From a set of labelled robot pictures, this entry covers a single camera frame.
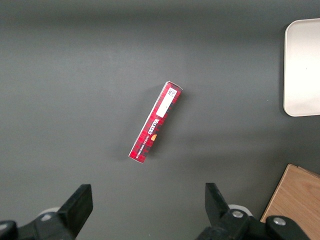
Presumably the beige rectangular tray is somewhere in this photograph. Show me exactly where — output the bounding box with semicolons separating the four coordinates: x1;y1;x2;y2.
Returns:
283;17;320;118

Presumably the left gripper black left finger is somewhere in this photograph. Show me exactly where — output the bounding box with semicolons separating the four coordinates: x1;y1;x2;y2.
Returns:
0;183;94;240

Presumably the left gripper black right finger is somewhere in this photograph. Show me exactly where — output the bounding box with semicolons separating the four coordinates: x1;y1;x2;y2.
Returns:
197;182;313;240

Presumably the wooden two-drawer cabinet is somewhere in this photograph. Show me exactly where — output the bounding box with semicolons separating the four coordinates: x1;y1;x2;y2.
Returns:
259;163;320;240

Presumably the red shortbread cookie box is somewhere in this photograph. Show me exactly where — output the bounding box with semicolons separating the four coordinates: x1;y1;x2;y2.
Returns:
128;80;183;164

